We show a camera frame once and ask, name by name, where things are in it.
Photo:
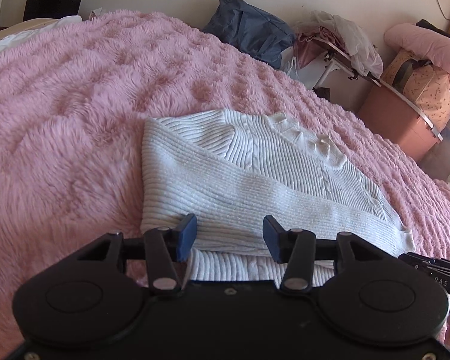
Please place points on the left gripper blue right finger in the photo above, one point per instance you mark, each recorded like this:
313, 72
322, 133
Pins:
276, 239

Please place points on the black flat panel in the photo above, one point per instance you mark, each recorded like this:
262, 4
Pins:
50, 9

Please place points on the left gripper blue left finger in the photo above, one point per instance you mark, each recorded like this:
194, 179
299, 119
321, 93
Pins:
183, 237

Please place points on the beige patterned storage bag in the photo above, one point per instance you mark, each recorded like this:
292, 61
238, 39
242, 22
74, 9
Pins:
422, 83

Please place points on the pink fluffy bed blanket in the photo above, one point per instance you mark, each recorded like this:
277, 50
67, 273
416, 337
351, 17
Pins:
72, 105

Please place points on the white cable knit sweater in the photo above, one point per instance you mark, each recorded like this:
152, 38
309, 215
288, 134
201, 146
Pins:
231, 170

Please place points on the clear plastic bag pile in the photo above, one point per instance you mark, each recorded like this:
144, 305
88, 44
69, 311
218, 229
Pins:
348, 36

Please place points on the pink plastic storage bin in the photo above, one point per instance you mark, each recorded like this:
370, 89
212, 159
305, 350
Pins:
389, 114

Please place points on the dusty pink cloth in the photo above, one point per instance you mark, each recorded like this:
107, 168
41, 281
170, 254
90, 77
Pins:
306, 50

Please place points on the blue duffel bag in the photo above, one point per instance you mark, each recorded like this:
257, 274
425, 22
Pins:
251, 30

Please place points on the blue storage container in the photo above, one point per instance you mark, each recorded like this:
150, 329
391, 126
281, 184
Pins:
436, 162

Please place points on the pink quilted duvet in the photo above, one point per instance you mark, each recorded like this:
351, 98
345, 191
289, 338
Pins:
422, 42

